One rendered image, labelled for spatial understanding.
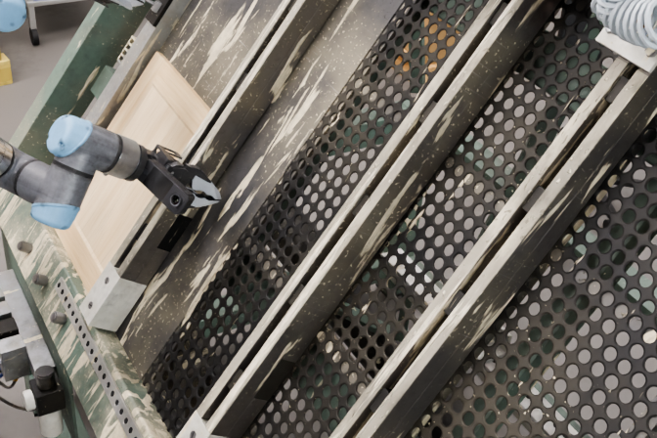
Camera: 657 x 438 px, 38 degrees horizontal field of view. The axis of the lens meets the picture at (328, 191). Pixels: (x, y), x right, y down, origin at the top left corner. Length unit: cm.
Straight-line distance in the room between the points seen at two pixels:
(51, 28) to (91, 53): 291
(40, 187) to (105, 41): 84
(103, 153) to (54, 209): 13
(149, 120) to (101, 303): 43
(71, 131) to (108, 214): 53
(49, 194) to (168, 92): 52
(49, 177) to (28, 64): 335
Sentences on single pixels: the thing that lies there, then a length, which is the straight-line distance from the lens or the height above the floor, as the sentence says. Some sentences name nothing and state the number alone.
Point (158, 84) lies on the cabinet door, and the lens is 218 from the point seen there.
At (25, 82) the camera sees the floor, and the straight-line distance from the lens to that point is 487.
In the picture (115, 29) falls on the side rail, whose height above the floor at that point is 123.
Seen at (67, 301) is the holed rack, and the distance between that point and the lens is 213.
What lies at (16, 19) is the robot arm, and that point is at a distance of 190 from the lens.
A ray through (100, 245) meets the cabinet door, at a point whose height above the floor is 96.
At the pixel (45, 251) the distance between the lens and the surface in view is 228.
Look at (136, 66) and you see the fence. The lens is 226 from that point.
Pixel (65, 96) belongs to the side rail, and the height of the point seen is 106.
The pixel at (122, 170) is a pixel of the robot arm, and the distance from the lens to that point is 174.
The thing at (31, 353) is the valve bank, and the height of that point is 74.
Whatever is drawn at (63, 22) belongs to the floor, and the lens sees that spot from 546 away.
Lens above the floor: 228
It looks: 35 degrees down
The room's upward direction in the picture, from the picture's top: 5 degrees clockwise
